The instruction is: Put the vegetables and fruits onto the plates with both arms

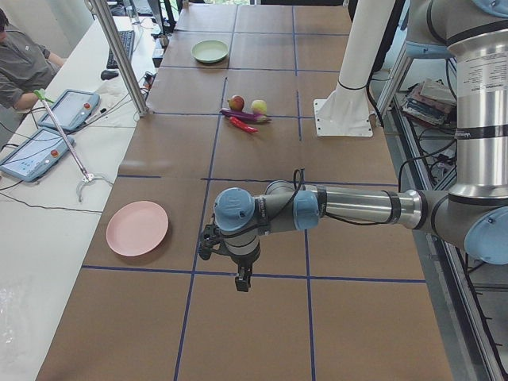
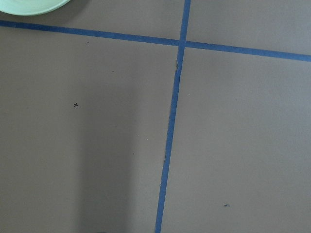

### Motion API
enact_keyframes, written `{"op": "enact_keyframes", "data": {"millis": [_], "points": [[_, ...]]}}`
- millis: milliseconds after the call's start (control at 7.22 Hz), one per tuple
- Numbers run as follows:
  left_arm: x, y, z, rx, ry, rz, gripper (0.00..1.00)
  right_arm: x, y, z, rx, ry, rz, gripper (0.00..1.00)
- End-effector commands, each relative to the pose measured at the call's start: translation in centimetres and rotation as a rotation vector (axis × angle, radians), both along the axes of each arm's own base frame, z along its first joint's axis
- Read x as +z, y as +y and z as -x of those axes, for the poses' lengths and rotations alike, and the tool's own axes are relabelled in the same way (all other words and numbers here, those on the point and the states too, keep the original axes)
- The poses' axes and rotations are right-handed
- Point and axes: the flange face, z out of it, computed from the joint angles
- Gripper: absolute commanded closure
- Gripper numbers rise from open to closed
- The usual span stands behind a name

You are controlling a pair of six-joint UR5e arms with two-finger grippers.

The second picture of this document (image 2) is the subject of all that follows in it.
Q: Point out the light green plate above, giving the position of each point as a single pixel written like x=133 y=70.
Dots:
x=30 y=7

